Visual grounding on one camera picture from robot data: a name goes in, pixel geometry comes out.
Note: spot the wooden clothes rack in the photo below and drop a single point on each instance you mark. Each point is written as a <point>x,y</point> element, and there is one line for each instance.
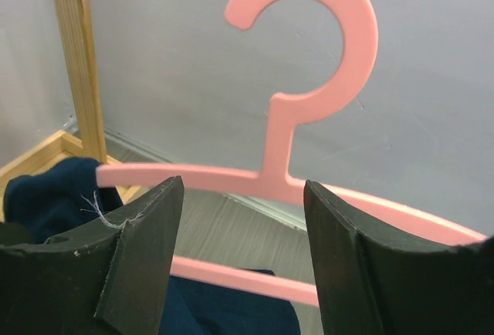
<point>75,26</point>

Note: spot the pink plastic hanger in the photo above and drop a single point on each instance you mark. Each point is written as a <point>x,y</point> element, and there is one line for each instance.
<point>178,83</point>

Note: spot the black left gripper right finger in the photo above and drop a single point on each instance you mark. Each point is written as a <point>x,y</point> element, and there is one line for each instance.
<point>373,278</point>

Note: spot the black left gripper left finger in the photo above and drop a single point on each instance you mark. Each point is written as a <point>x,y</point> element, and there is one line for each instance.
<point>108,276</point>

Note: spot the navy blue t shirt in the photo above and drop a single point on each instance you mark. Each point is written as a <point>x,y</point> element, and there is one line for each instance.
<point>38,207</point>

